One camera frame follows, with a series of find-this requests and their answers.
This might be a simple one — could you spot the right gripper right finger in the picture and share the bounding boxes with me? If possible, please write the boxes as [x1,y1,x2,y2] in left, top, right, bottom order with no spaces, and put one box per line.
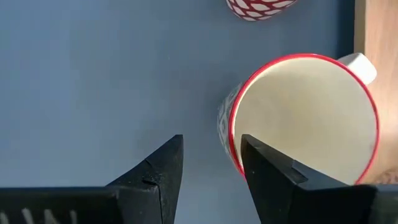
[241,134,377,224]

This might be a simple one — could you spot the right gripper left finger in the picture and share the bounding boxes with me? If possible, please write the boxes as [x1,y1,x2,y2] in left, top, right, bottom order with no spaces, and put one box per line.
[105,134,185,224]

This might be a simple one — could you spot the grey diamond mug red rim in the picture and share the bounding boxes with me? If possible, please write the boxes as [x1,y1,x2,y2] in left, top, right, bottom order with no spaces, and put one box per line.
[216,52,381,187]

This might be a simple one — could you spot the white mug red lattice pattern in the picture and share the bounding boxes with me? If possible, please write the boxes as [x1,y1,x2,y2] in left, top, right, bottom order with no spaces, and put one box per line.
[226,0,299,22]

